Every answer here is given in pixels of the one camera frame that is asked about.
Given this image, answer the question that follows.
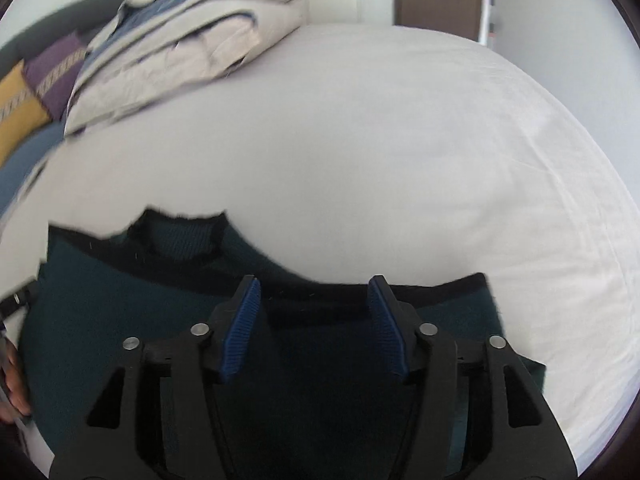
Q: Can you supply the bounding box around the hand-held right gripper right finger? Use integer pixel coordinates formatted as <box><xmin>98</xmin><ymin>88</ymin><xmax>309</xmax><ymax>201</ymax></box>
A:
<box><xmin>366</xmin><ymin>275</ymin><xmax>581</xmax><ymax>480</ymax></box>

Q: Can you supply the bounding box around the yellow patterned pillow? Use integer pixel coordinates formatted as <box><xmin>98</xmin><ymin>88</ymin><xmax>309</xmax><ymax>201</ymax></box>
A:
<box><xmin>0</xmin><ymin>59</ymin><xmax>53</xmax><ymax>168</ymax></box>

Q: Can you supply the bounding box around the blue pillow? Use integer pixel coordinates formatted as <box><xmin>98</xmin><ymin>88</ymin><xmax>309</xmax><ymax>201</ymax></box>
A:
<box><xmin>0</xmin><ymin>122</ymin><xmax>66</xmax><ymax>221</ymax></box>

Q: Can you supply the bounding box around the bed with white sheet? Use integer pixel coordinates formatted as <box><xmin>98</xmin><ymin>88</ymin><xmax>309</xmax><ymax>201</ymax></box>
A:
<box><xmin>0</xmin><ymin>22</ymin><xmax>640</xmax><ymax>476</ymax></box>

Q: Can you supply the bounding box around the dark green sweater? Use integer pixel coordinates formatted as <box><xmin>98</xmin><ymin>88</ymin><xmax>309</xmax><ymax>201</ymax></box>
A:
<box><xmin>17</xmin><ymin>207</ymin><xmax>548</xmax><ymax>480</ymax></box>

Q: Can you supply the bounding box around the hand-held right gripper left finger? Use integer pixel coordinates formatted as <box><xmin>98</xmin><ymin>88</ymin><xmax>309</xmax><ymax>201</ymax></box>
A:
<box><xmin>50</xmin><ymin>274</ymin><xmax>273</xmax><ymax>480</ymax></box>

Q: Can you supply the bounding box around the grey upholstered headboard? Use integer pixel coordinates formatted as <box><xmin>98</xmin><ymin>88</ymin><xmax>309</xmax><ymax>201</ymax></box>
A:
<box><xmin>0</xmin><ymin>0</ymin><xmax>136</xmax><ymax>63</ymax></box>

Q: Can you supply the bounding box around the folded beige blue duvet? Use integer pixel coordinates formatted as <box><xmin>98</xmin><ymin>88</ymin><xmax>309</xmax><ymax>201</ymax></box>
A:
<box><xmin>64</xmin><ymin>0</ymin><xmax>308</xmax><ymax>136</ymax></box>

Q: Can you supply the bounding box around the purple patterned pillow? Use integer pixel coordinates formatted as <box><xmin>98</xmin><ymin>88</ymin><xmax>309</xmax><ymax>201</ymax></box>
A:
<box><xmin>22</xmin><ymin>32</ymin><xmax>88</xmax><ymax>123</ymax></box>

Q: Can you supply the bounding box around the person's left hand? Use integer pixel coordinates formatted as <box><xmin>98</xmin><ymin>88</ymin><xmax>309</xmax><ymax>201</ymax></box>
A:
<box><xmin>0</xmin><ymin>340</ymin><xmax>33</xmax><ymax>423</ymax></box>

